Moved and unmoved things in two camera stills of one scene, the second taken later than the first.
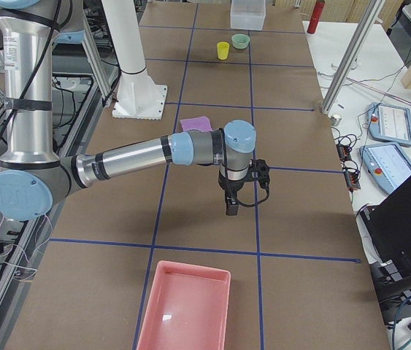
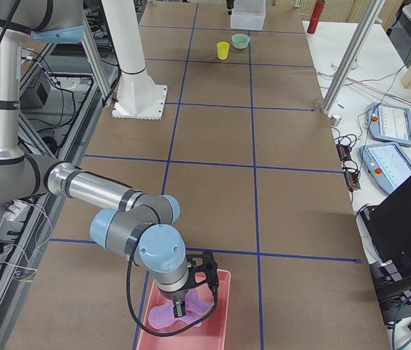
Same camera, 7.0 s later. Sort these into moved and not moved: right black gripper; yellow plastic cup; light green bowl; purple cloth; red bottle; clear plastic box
Moved: right black gripper; purple cloth
Not moved: clear plastic box; red bottle; light green bowl; yellow plastic cup
